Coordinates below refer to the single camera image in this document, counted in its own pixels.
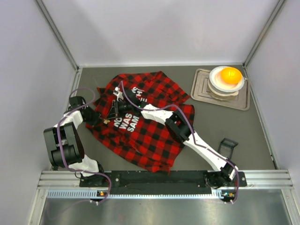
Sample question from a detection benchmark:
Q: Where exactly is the red black plaid shirt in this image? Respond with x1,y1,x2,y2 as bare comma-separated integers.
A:
86,71,195,173

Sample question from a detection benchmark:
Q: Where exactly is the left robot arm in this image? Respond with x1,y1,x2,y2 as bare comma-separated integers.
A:
44,96,109,188

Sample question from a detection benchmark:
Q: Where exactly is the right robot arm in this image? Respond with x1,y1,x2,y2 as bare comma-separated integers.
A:
109,100,240,189

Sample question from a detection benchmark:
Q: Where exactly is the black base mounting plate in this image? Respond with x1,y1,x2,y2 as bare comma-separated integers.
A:
79,170,248,195

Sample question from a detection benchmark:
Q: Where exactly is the metal tray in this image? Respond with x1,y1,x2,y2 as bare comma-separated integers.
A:
190,68,250,111

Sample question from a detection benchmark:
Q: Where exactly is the stack of white paper plates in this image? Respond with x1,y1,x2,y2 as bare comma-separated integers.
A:
208,66,245,97

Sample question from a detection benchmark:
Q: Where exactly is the orange ball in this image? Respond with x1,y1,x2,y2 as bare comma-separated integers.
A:
221,67,242,84

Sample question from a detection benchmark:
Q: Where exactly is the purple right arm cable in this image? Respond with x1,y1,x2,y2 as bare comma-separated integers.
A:
120,81,241,203

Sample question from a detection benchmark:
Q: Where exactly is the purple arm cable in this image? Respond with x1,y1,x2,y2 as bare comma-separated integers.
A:
120,81,241,203
57,87,111,204

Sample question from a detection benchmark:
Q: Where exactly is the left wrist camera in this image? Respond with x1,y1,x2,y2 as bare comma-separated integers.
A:
68,96,86,110

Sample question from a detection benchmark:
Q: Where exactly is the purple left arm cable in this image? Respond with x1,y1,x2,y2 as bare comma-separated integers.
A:
57,87,111,204

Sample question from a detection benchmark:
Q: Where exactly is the perforated cable duct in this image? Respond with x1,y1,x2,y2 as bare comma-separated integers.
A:
47,189,229,199

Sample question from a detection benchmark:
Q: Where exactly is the black metal bracket stand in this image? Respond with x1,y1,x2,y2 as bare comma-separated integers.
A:
217,138,239,159

